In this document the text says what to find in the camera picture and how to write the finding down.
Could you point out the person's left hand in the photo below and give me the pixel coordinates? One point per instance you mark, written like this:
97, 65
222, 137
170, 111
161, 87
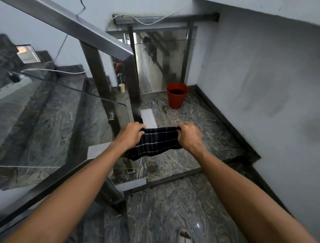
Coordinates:
130, 136

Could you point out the person's right hand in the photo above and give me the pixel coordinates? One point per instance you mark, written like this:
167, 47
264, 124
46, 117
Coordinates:
191, 137

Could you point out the dark plaid cloth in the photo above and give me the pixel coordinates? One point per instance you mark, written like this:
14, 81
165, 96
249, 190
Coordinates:
155, 142

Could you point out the steel stair handrail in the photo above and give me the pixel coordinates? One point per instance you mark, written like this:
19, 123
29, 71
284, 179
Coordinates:
75, 25

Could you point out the person's right forearm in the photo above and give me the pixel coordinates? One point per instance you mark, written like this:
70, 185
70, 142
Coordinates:
250, 197

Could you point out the person's left forearm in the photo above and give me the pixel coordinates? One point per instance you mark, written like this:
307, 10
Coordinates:
70, 200

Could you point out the person's white right shoe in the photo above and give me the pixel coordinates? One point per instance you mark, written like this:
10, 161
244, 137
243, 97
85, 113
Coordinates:
185, 235

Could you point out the red bucket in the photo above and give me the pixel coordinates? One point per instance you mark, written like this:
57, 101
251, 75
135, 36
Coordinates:
177, 99

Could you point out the plastic cup with straw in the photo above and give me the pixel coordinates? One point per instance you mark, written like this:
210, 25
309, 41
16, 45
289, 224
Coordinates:
122, 88

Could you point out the black motorbike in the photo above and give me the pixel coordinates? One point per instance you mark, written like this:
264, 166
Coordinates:
118, 68

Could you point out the stainless steel door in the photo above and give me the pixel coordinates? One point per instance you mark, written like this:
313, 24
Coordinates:
160, 62

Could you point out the glass railing panel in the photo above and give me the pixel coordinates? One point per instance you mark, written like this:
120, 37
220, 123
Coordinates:
50, 125

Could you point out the grey door closer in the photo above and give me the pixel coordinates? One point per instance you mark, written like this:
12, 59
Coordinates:
123, 19

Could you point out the black charger plug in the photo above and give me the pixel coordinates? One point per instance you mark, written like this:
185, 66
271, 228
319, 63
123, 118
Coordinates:
14, 77

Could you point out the white card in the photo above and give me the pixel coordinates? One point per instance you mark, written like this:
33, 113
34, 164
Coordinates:
28, 53

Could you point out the steel railing post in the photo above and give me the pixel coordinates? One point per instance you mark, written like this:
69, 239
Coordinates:
98, 80

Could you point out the dark metal door frame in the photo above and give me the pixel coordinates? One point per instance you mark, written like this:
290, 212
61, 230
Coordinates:
175, 18

